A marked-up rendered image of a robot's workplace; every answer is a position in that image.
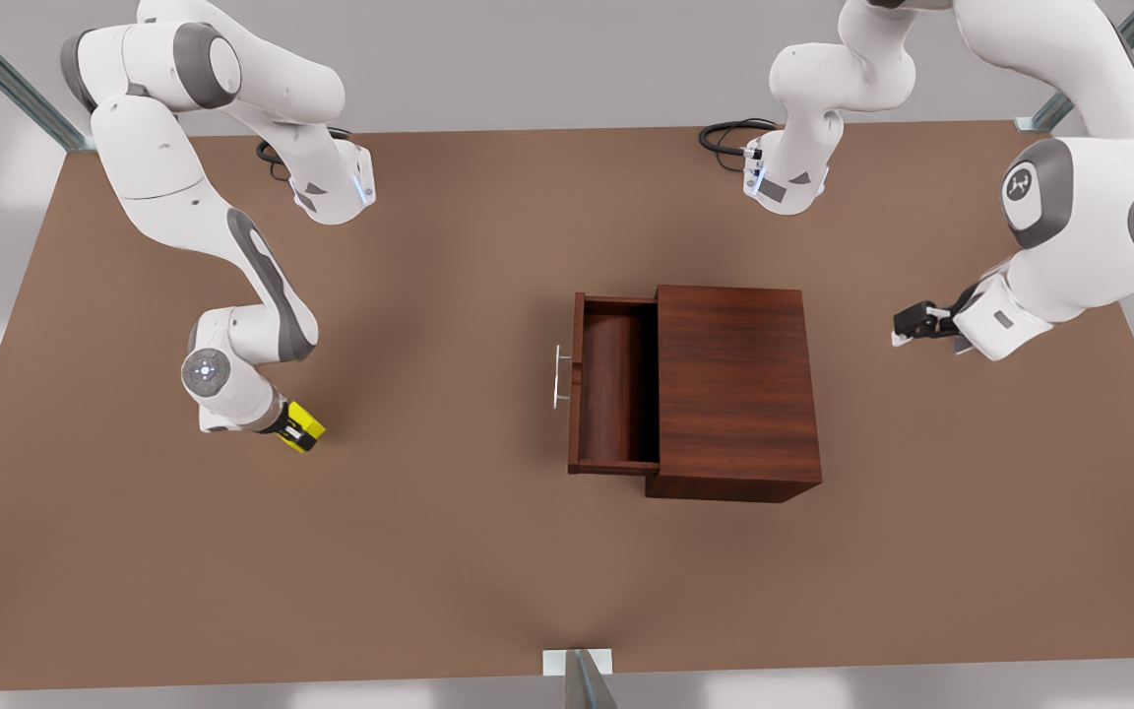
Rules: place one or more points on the small yellow and black box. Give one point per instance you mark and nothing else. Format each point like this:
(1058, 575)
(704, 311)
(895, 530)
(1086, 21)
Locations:
(303, 427)

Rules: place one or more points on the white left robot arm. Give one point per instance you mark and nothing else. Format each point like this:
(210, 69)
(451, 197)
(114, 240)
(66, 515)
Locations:
(1089, 197)

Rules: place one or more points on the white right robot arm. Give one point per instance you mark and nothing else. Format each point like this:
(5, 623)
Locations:
(163, 167)

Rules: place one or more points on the brown wooden cabinet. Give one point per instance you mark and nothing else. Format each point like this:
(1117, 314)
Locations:
(734, 389)

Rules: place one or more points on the silver frame post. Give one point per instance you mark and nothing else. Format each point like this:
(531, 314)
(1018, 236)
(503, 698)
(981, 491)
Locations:
(6, 79)
(1089, 69)
(582, 677)

